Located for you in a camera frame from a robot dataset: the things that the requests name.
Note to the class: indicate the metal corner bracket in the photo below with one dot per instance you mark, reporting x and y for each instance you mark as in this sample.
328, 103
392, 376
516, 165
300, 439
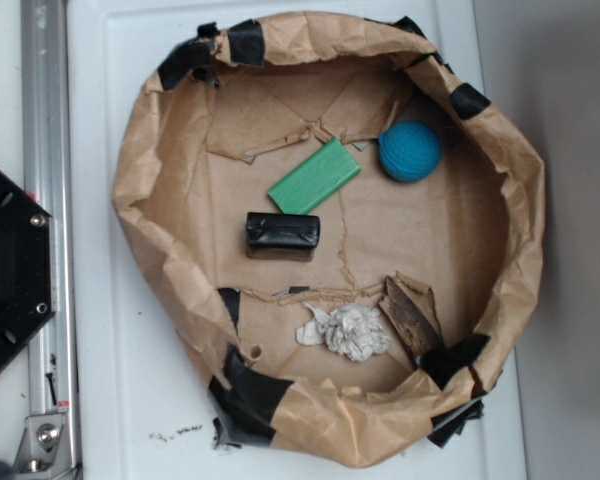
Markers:
39, 453

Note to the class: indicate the blue golf ball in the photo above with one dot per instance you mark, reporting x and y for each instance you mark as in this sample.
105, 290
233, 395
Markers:
410, 151

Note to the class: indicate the crumpled white paper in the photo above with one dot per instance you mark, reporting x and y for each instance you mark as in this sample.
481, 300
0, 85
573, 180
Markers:
352, 330

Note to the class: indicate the aluminium extrusion rail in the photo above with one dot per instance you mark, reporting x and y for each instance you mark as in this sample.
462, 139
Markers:
52, 357

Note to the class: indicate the black taped block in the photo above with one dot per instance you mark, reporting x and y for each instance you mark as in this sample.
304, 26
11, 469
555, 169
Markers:
285, 237

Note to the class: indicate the green rectangular block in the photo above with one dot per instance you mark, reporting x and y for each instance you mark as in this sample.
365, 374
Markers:
315, 179

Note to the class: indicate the brown paper bag bin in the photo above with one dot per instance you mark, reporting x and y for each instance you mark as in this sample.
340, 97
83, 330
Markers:
226, 116

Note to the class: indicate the dark wood chip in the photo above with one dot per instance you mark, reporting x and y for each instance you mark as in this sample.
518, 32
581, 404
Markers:
409, 305

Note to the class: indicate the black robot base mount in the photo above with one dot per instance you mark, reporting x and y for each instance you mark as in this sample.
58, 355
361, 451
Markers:
26, 300

